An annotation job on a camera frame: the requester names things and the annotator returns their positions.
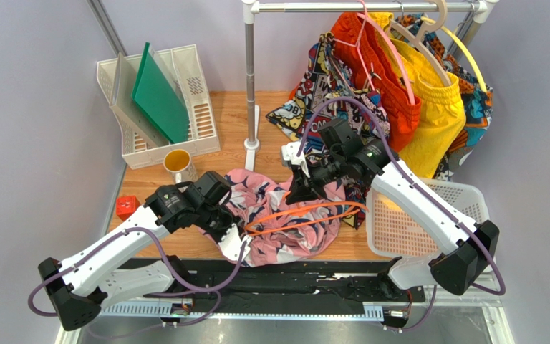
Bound orange plastic hanger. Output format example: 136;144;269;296
242;191;368;237

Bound pink shark print shorts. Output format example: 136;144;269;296
224;168;365;267

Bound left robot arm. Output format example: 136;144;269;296
28;171;251;331

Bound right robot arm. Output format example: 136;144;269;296
280;119;506;296

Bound comic print shorts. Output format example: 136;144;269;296
265;31;391;230

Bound yellow shorts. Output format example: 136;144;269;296
385;19;465;178

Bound pink plastic hanger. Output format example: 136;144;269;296
332;11;421;112

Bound beige wooden hanger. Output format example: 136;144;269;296
389;0;453;87

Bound blue orange patterned shorts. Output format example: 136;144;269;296
388;14;493;180

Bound yellow plastic hanger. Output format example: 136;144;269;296
425;25;488;93

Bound yellow cup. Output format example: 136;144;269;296
163;149;198;183

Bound red cube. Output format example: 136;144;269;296
115;195;140;221

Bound white plastic laundry basket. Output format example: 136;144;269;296
365;178;490;258

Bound green plastic board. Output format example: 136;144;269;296
131;42;190;143

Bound white plastic file rack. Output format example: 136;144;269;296
96;45;221;169

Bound grey plastic board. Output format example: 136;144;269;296
109;53;169;148

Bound metal clothes rack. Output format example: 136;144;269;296
240;0;500;173

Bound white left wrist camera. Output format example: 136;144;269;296
217;224;253;262

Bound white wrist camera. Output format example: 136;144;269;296
217;224;253;262
280;141;311;178

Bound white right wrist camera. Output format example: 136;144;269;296
280;141;311;178

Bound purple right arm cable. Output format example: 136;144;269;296
296;97;507;333

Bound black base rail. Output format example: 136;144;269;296
129;257;426;316

